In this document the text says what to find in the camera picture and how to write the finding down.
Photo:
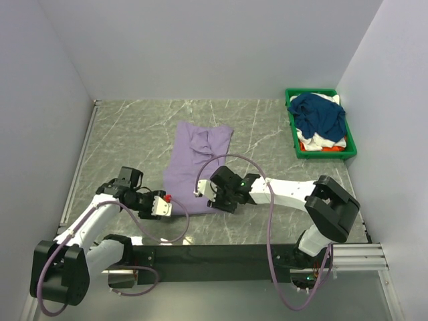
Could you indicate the aluminium rail frame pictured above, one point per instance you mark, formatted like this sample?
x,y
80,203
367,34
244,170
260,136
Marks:
x,y
141,134

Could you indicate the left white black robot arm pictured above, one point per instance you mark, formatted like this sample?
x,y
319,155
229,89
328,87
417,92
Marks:
x,y
63,268

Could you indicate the orange t shirt in bin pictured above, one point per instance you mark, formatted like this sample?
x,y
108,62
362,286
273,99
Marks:
x,y
316,148

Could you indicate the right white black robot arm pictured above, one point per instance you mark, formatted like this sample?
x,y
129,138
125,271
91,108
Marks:
x,y
331,208

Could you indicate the dark blue t shirt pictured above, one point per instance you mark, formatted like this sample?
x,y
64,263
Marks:
x,y
314,114

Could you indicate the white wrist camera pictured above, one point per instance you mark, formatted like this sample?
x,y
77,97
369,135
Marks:
x,y
161,208
206,188

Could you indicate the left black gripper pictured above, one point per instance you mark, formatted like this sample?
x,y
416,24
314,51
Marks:
x,y
148,213

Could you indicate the green plastic bin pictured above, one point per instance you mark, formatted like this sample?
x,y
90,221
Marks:
x,y
350,148

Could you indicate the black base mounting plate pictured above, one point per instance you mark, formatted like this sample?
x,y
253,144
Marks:
x,y
226,263

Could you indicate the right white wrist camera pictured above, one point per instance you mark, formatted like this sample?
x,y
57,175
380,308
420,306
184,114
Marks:
x,y
206,188

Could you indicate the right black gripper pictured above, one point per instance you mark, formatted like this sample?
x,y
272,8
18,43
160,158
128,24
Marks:
x,y
218,204

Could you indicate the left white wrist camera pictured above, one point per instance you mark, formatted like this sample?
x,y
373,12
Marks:
x,y
161,208

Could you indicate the purple t shirt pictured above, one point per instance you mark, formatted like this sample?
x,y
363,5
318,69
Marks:
x,y
194,146

